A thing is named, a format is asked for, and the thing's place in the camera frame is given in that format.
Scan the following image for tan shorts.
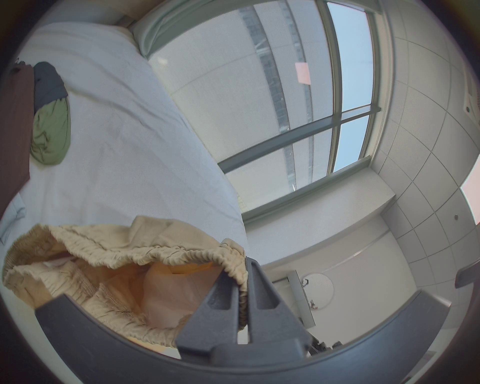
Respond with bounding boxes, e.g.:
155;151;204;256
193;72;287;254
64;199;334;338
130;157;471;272
2;215;250;351

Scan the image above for window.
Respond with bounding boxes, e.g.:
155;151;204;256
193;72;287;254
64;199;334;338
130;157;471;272
148;0;383;223

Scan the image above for ceiling light panel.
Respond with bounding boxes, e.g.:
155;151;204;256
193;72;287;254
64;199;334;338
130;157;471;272
460;154;480;226

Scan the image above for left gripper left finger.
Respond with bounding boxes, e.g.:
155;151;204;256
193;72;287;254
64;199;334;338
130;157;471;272
175;269;241;360

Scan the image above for round mirror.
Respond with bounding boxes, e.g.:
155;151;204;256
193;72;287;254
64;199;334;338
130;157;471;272
302;273;334;311

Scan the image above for black garment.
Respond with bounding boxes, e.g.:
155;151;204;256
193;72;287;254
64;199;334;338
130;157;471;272
33;62;68;113

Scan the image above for bed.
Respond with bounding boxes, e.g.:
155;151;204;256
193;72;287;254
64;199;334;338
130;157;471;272
0;7;250;376

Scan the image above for white garment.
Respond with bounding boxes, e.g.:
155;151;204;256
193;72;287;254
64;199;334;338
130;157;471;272
0;199;28;246

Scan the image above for ceiling air conditioner vent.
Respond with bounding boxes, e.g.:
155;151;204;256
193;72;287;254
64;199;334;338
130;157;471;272
464;80;480;115

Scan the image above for brown shorts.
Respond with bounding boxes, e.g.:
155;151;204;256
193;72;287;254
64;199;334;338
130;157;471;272
0;64;36;211

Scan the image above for grey-green curtain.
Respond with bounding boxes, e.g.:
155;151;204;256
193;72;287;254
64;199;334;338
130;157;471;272
133;0;241;57

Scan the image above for green garment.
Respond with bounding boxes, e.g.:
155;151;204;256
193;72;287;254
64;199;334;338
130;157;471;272
31;95;72;166

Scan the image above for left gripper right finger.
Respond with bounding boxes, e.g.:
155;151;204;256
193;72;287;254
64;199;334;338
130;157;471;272
245;256;313;353

